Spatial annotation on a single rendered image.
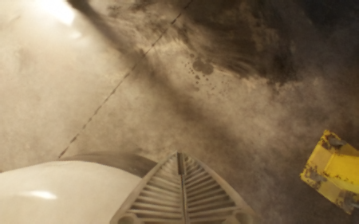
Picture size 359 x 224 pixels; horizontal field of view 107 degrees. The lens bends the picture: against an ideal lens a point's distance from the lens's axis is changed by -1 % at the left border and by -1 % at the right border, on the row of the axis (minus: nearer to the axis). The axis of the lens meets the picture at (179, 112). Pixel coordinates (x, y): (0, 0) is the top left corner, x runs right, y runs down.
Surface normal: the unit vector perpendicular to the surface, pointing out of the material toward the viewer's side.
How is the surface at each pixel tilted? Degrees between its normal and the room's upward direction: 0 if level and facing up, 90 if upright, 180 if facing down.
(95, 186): 56
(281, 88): 0
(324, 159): 0
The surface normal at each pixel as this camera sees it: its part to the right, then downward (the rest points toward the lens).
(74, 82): 0.03, -0.13
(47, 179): 0.04, -0.88
